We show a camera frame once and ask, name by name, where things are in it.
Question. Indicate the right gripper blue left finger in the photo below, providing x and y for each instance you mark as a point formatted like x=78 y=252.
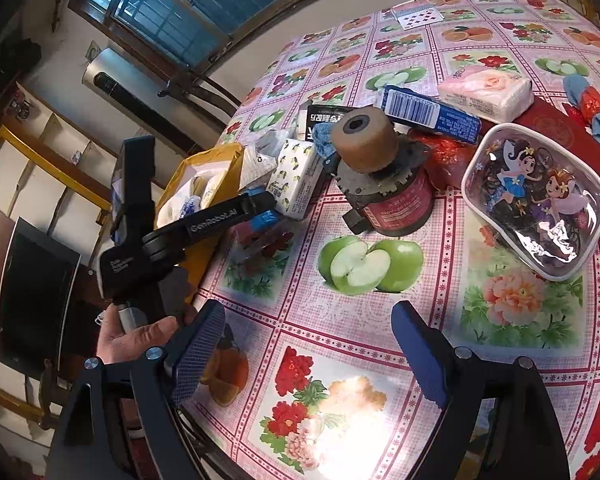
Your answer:
x=192 y=349

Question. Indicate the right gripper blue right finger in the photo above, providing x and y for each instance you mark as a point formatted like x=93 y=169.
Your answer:
x=426 y=350

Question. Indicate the lemon print tissue pack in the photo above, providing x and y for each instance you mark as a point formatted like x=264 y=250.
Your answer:
x=293 y=181

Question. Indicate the clear cartoon fairy pouch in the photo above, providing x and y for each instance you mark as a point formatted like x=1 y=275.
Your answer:
x=543 y=201

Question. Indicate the black snack packet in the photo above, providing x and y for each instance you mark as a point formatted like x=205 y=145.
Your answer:
x=319 y=113

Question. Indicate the blue barcode box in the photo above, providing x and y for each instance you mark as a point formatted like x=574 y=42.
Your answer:
x=410 y=108

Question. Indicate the pink rose tissue pack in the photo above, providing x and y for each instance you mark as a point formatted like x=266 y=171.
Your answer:
x=488 y=93

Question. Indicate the blue and red cloth toy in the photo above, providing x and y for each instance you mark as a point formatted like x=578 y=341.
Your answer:
x=583 y=104

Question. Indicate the red crinkled plastic bag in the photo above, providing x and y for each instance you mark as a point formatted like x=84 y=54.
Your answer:
x=447 y=161

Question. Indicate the person's left hand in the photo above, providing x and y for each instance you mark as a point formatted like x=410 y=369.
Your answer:
x=115 y=346

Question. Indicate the black television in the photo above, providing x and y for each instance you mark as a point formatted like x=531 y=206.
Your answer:
x=35 y=290

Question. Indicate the yellow storage box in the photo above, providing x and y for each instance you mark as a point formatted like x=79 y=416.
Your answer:
x=202 y=180

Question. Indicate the silver tower air conditioner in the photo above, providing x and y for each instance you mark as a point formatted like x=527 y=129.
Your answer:
x=182 y=127

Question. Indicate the dark wooden chair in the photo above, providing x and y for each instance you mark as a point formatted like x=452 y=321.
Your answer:
x=187 y=85

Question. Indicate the floral fruit pattern tablecloth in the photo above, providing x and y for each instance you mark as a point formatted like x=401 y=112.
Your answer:
x=314 y=384

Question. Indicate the red envelope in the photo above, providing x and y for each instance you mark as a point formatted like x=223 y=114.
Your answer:
x=544 y=118

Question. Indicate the playing cards deck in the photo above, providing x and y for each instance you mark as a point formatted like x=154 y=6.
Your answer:
x=416 y=13

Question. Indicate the white wall shelf unit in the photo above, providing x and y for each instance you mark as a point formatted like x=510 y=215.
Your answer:
x=52 y=174

